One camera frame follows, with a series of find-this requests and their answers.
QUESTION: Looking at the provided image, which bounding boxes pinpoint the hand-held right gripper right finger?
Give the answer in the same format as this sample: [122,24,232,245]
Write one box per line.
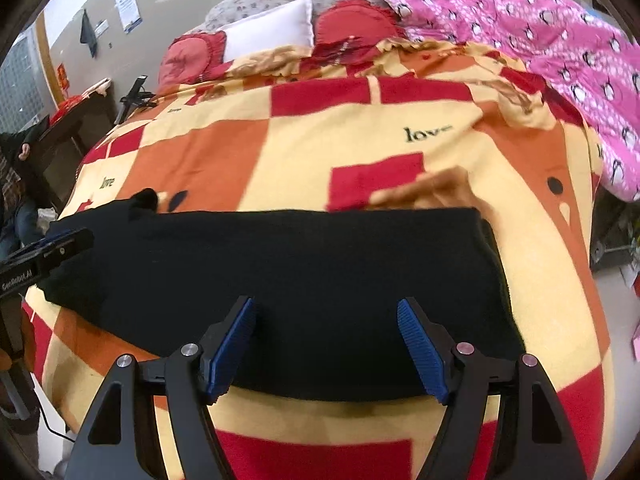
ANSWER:
[396,298,588,480]

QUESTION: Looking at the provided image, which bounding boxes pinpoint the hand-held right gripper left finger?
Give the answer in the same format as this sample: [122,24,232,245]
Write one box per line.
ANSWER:
[65,296,258,480]

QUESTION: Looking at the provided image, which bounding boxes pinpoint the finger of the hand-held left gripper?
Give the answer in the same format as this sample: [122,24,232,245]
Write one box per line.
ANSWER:
[20,228,95,273]

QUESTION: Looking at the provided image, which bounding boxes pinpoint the black pants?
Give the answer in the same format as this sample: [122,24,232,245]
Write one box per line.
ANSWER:
[37,189,527,403]

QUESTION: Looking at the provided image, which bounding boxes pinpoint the dark wooden side table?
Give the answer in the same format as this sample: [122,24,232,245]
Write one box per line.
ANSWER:
[37,80,119,211]

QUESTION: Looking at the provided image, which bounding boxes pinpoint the red cloth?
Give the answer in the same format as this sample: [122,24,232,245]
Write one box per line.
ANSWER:
[50,94,87,122]

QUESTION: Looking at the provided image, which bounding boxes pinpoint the black phone stand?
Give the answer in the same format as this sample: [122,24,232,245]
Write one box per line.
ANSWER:
[114,75,159,126]

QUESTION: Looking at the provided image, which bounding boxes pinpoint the glass block window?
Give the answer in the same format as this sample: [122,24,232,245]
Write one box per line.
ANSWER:
[0,35,51,136]

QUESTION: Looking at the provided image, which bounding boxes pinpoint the dark hanging cloth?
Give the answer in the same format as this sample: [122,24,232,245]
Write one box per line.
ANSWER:
[80,10,99,58]

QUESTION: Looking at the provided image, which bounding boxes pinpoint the red heart-shaped pillow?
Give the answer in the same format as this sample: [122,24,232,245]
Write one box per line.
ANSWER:
[159,31,228,86]
[314,0,407,63]

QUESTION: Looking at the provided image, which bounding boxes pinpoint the orange red printed blanket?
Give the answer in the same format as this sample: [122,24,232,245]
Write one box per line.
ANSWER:
[25,40,617,480]

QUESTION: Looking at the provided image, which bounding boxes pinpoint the white pillow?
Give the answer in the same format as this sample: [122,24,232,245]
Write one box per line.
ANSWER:
[217,0,315,63]

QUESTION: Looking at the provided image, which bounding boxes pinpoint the pink penguin print quilt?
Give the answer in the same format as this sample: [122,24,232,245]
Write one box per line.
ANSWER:
[372,0,640,202]

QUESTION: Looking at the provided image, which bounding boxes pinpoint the eye chart wall poster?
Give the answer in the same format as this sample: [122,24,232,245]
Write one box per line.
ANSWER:
[111,0,144,35]

